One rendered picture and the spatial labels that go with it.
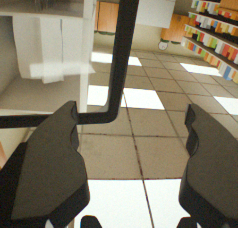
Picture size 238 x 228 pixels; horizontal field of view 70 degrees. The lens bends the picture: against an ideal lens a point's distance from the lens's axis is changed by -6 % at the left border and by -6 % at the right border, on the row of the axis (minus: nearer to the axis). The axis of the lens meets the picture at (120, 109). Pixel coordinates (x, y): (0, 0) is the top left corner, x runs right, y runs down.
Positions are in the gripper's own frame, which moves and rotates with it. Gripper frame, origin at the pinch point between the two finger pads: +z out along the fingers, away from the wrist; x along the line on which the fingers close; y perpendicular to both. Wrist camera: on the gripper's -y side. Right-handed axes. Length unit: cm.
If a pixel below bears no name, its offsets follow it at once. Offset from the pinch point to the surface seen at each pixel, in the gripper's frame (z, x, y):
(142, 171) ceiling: 105, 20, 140
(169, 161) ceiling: 120, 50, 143
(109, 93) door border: 12.5, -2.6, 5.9
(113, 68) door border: 12.4, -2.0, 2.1
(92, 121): 11.3, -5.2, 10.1
